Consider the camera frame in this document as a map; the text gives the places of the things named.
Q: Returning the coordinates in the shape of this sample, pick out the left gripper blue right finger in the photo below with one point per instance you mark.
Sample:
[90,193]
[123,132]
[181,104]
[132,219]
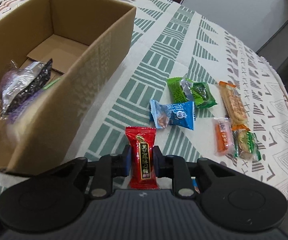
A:
[158,160]

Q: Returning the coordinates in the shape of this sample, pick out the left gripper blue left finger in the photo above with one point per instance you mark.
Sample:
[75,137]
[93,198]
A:
[126,160]

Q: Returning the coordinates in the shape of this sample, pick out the red candy packet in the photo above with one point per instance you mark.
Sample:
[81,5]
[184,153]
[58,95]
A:
[142,140]

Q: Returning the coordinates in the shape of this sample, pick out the blue candy packet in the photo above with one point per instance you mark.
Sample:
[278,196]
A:
[175,114]

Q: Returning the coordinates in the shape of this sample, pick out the small orange pink packet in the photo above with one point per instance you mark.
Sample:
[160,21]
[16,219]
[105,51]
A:
[223,136]

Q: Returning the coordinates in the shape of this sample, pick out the green snack packet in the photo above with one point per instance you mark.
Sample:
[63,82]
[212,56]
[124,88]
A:
[184,90]

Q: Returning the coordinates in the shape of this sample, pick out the round cake green-edged packet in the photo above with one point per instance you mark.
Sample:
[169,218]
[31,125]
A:
[246,145]

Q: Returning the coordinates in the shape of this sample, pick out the orange cracker packet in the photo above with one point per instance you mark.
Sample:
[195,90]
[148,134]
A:
[234,106]

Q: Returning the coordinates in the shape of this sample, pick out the clear black purple packet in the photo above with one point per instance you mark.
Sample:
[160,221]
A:
[17,85]

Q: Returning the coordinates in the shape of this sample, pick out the patterned bed blanket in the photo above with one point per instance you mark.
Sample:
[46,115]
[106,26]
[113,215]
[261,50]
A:
[170,40]

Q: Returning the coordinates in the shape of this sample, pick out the brown cardboard box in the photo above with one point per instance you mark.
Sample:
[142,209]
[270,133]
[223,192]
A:
[87,41]

